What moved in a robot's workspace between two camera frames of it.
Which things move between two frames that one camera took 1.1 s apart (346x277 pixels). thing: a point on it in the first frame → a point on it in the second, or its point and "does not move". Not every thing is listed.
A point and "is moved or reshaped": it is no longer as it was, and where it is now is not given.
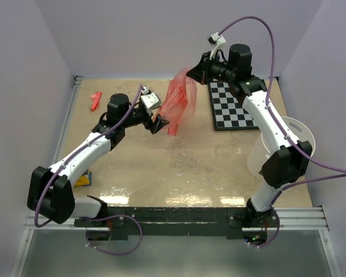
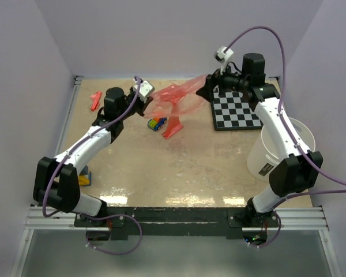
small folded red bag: (96, 98) does not move
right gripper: (201, 73) → (211, 81)
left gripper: (153, 126) → (143, 105)
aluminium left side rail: (77, 82) does not move
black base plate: (181, 223) does not move
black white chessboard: (228, 113) does not move
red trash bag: (179, 104) is moved or reshaped
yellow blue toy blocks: (85, 179) does not move
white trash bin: (260, 149) does not move
